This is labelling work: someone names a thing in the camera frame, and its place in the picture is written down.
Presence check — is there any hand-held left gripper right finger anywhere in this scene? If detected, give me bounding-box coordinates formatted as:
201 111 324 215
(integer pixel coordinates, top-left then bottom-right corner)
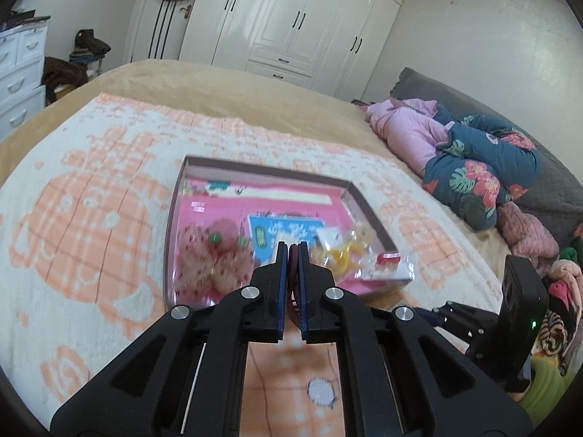
296 241 533 437

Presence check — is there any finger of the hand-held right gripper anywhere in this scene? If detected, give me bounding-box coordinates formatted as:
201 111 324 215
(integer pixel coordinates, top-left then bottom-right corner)
430 301 502 329
449 327 500 364

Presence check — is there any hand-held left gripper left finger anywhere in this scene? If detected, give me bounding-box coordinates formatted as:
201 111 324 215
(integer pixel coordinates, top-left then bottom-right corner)
50 241 289 437

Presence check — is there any dark red hair comb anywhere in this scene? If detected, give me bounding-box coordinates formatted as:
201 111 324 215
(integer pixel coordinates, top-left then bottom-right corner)
288 242 305 329

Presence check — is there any clear bag with yellow jewelry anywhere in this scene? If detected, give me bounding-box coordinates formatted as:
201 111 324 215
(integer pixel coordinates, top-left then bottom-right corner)
310 232 366 284

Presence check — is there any bag of pink strawberry scrunchies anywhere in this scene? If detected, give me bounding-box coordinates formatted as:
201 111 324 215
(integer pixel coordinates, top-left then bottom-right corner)
175 218 258 304

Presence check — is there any clear plastic wrapper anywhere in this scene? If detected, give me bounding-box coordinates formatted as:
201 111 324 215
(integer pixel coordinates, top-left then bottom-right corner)
348 224 382 256

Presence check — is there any small red white packet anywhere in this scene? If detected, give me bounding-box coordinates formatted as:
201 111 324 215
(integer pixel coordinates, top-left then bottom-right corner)
371 251 404 281

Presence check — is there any shallow pink lined box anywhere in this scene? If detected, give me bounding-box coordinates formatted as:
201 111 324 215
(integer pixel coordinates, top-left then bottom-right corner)
163 155 415 311

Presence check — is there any pile of colourful clothes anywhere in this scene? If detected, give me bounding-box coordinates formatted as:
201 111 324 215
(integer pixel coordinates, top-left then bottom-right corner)
533 223 583 361

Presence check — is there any pink knitted cloth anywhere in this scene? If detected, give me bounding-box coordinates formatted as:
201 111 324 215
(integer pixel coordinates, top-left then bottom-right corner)
496 202 561 265

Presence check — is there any green cloth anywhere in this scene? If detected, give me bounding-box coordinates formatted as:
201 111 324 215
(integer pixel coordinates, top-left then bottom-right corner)
518 354 580 425

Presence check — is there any blue floral quilt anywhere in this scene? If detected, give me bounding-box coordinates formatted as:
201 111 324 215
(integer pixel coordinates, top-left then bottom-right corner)
421 105 543 231

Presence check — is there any pink jacket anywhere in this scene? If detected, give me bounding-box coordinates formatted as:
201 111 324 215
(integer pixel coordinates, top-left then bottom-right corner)
364 98 450 174

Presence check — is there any peach patterned blanket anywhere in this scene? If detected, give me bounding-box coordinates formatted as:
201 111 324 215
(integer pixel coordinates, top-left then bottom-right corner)
0 92 515 437

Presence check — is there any beige bed cover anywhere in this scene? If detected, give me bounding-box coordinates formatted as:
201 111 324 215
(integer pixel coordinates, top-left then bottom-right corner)
0 59 515 260

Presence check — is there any white wardrobe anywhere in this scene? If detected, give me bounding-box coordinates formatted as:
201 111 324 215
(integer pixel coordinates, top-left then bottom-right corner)
177 0 411 101

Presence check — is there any white door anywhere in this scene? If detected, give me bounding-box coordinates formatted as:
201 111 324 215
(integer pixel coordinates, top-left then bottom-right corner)
122 0 210 63

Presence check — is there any dark brown cloth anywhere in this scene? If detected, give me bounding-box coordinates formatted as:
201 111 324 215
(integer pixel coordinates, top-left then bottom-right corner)
43 56 90 103

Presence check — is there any pile of folded clothes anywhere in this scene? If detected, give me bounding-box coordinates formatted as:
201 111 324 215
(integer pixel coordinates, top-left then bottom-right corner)
69 29 113 63

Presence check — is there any white drawer cabinet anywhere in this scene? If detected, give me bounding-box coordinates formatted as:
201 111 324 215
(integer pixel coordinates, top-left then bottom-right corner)
0 16 50 145

